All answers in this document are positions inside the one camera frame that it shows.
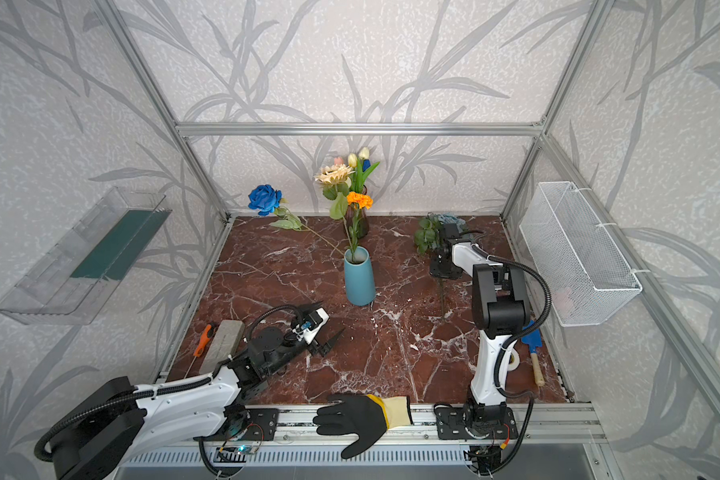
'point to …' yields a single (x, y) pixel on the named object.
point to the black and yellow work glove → (365, 416)
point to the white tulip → (364, 154)
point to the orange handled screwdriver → (199, 350)
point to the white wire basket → (587, 274)
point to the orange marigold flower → (357, 200)
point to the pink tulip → (338, 161)
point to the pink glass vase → (357, 220)
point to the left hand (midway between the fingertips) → (336, 308)
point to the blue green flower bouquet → (427, 238)
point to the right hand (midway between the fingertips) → (442, 264)
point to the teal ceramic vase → (359, 277)
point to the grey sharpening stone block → (226, 344)
